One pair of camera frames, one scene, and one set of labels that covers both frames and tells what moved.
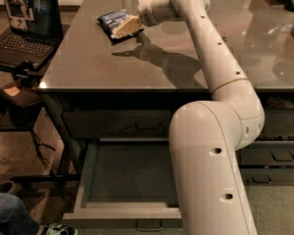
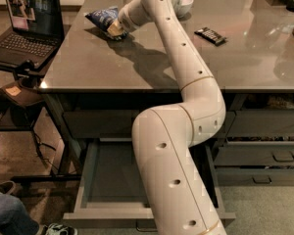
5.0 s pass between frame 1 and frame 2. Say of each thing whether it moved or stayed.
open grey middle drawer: stayed
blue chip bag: moved
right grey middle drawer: stayed
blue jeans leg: stayed
